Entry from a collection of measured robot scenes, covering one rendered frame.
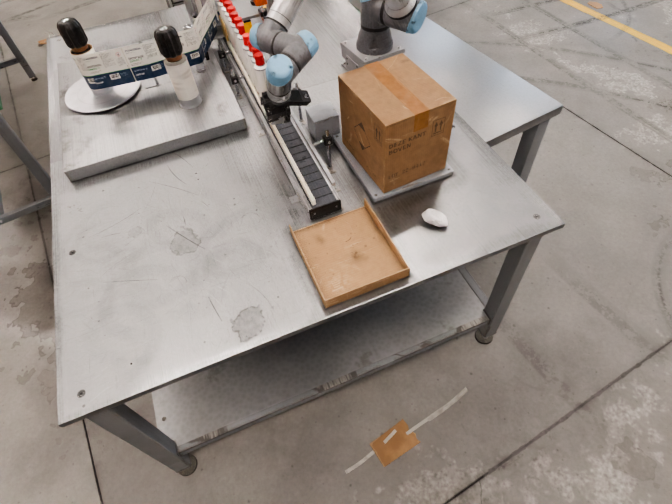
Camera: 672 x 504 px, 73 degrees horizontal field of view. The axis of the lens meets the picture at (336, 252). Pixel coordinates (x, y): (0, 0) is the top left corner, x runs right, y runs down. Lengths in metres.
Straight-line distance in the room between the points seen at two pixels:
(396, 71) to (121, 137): 1.04
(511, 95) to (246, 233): 1.17
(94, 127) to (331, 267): 1.14
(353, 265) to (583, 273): 1.48
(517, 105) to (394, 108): 0.70
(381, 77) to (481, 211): 0.52
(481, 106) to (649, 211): 1.37
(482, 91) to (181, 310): 1.41
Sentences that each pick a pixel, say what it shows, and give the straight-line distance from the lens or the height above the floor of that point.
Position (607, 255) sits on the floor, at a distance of 2.67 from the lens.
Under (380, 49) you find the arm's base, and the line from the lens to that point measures 1.98.
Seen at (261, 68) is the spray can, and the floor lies 1.04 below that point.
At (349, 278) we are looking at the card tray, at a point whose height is 0.83.
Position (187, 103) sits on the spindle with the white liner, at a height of 0.90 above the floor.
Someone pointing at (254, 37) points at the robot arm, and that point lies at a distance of 1.53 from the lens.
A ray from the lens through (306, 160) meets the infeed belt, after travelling 1.58.
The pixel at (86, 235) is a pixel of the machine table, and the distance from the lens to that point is 1.68.
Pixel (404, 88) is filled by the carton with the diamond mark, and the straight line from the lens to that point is 1.46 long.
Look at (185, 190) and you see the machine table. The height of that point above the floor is 0.83.
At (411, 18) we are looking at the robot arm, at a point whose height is 1.12.
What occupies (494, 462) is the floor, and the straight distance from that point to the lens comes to 2.02.
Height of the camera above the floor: 1.92
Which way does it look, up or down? 53 degrees down
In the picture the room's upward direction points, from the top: 6 degrees counter-clockwise
